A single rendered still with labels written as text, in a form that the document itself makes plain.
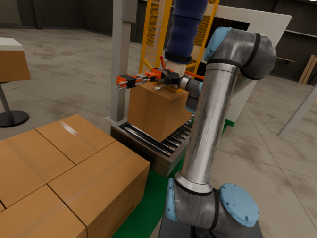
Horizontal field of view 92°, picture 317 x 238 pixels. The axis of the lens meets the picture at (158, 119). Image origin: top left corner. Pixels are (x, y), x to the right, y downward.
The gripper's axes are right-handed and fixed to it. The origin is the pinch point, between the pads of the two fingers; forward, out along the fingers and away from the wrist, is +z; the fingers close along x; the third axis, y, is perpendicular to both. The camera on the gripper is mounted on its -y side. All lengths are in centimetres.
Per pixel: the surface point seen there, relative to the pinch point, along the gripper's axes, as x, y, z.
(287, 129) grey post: -99, 271, -163
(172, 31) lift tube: 28.3, 18.0, 4.7
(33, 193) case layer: -67, -84, 19
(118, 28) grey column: 17, 57, 100
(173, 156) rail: -62, -2, -32
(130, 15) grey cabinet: 32, 65, 89
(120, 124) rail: -62, -2, 31
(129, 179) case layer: -67, -40, -17
